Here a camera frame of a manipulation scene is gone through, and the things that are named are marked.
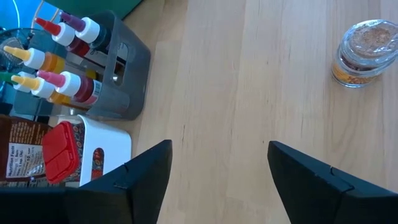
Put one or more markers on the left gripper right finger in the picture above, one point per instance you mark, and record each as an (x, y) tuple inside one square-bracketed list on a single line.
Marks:
[(335, 202)]

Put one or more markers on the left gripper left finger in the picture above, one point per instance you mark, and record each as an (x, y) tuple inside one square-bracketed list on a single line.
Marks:
[(93, 205)]

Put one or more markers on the red-lid smoked paprika tin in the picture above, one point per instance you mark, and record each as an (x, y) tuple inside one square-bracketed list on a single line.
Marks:
[(60, 152)]

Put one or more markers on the red-lid brown container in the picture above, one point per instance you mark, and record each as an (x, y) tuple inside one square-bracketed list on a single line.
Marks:
[(21, 149)]

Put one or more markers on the pink food colouring bottle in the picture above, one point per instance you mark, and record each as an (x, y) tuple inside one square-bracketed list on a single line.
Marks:
[(74, 85)]

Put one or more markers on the yellow food colouring bottle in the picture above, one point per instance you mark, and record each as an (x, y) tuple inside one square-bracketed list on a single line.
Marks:
[(42, 87)]

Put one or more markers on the green food colouring bottle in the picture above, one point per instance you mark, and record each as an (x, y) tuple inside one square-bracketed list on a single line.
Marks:
[(21, 81)]

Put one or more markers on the small glass spice jar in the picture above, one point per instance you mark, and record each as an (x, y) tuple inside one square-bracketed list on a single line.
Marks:
[(363, 53)]

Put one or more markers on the orange food colouring bottle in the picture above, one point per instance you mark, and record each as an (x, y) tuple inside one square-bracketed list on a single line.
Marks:
[(40, 59)]

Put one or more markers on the red food colouring bottle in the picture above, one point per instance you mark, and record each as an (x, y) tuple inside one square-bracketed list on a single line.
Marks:
[(63, 34)]

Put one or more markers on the purple food colouring bottle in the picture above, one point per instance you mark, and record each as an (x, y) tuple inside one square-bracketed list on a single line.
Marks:
[(90, 29)]

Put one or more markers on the white plastic bin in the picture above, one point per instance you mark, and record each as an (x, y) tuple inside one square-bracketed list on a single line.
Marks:
[(115, 140)]

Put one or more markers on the brown plastic tray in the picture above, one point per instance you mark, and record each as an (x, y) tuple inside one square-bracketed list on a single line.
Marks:
[(130, 81)]

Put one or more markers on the black floor fan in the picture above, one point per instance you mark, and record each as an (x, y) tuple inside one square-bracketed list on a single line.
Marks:
[(12, 46)]

